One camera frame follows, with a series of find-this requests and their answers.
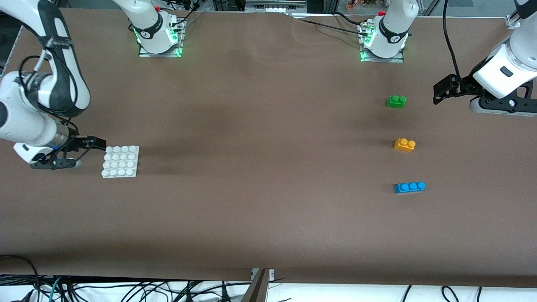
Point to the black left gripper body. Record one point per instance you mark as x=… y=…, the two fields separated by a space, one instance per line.
x=465 y=87

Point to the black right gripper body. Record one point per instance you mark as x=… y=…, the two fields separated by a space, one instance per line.
x=76 y=143

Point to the white studded base plate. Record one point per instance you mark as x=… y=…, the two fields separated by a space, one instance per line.
x=121 y=161

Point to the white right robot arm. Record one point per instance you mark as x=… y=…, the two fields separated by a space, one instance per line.
x=25 y=121

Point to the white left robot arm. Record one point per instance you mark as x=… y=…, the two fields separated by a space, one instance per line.
x=503 y=75

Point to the green toy block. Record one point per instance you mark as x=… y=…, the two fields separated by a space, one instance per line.
x=395 y=102

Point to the yellow toy block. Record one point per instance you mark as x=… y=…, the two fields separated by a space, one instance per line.
x=403 y=146

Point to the blue toy block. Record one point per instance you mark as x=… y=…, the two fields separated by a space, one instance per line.
x=409 y=188

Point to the brown table cover sheet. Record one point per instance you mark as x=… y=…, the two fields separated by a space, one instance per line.
x=268 y=209

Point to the white power strip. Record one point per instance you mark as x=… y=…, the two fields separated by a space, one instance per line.
x=272 y=8

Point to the aluminium frame corner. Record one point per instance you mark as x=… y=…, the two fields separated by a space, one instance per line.
x=509 y=22

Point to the dark metal post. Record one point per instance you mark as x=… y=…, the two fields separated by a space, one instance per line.
x=256 y=291

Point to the small metal bracket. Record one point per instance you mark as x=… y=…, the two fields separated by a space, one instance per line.
x=270 y=274

